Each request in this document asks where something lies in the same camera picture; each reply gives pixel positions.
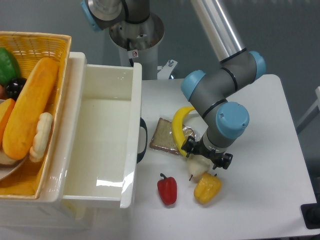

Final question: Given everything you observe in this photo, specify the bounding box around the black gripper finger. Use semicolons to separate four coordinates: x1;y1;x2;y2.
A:
181;136;198;158
212;153;233;170

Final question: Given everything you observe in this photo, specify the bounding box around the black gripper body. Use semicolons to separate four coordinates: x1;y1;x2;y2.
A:
193;140;224;160

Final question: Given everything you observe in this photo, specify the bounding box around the pale white pear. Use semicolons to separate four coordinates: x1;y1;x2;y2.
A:
187;154;211;181

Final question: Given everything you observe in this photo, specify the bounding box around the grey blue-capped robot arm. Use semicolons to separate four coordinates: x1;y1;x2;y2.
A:
81;0;266;169

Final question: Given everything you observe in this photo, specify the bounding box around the yellow banana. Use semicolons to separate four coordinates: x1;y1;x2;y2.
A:
171;106;195;157

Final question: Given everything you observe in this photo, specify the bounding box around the wrapped brown bread slice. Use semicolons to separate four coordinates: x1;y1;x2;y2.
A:
149;117;182;156

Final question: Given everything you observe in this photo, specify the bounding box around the yellow bell pepper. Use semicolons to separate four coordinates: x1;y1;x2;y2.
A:
193;173;223;205

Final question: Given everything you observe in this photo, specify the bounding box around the red bell pepper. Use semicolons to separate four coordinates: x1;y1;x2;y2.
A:
157;173;178;206

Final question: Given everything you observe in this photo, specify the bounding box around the white plastic drawer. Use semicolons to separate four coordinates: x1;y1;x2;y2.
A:
62;63;142;208

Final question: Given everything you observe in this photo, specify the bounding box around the black object at edge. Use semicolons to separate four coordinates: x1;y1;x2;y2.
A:
300;203;320;230

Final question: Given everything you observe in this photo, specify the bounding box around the white drawer cabinet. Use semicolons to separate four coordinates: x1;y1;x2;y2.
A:
0;52;96;229

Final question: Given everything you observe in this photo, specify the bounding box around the small white twisted bread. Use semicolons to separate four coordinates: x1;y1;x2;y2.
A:
29;112;53;163

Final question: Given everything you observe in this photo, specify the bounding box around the long orange baguette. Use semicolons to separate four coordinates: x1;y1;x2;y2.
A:
2;57;59;161

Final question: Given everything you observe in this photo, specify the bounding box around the black round fruit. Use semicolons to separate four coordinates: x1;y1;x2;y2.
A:
4;77;27;101

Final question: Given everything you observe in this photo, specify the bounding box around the yellow wicker basket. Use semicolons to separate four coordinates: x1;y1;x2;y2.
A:
0;31;72;200

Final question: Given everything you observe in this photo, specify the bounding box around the orange wedge food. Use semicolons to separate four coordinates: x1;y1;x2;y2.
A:
0;98;16;143

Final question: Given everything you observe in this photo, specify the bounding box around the green pepper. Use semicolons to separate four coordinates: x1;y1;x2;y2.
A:
0;47;22;87

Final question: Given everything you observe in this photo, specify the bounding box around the black drawer handle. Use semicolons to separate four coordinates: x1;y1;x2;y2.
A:
137;117;148;163

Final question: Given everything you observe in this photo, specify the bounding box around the white metal bracket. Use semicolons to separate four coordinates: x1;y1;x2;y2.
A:
157;59;178;80

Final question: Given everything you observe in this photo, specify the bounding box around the white frame at right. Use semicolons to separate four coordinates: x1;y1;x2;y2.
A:
295;86;320;134

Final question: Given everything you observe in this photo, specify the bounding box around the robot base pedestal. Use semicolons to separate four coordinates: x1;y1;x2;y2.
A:
109;13;165;80

